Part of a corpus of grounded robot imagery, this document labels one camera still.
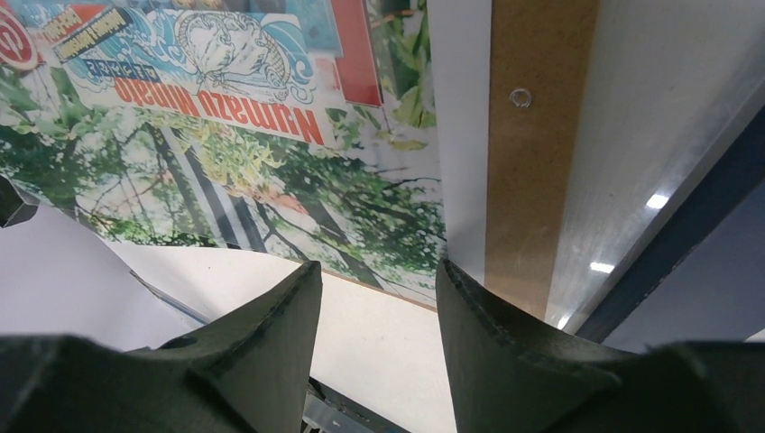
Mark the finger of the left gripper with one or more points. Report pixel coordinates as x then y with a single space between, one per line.
16 206

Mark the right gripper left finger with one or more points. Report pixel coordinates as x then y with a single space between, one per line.
247 371

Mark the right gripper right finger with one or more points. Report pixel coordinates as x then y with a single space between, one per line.
511 372

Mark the wooden picture frame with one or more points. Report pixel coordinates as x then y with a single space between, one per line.
669 142

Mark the colourful printed photo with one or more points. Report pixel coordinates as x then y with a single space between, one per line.
306 130

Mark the brown frame backing board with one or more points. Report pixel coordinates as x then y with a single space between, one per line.
539 58

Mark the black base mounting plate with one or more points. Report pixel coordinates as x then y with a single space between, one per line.
326 410

